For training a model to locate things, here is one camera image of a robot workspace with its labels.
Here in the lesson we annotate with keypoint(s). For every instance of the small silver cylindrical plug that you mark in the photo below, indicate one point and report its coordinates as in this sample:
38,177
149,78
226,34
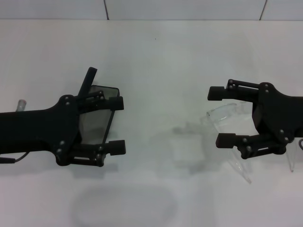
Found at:
21,105

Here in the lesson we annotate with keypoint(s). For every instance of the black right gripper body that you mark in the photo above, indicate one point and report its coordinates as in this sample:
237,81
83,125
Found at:
279,113

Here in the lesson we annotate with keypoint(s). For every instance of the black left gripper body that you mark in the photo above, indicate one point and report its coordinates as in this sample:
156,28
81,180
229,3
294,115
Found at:
35,132

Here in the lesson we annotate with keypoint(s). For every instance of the clear white glasses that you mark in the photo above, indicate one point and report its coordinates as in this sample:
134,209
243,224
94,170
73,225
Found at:
227,113

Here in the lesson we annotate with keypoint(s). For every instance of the black glasses case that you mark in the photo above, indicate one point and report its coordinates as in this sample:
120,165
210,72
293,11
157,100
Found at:
94,127

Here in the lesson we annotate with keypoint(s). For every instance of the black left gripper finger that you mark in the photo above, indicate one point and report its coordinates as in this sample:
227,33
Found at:
116,103
117,147

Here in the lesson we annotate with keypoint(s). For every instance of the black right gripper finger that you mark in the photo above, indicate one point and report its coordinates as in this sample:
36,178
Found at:
216,93
226,140

